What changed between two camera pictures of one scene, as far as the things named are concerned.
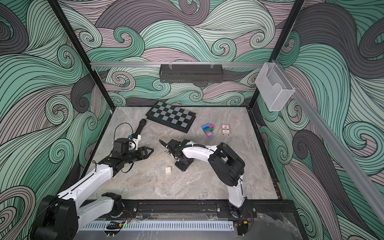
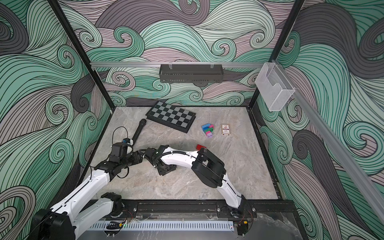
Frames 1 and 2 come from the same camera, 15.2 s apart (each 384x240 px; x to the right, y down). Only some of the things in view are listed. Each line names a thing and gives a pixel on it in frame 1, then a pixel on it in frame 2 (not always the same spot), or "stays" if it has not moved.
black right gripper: x=183 y=166 to x=164 y=170
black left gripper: x=143 y=150 stays
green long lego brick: x=211 y=129 stays
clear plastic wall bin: x=275 y=86 stays
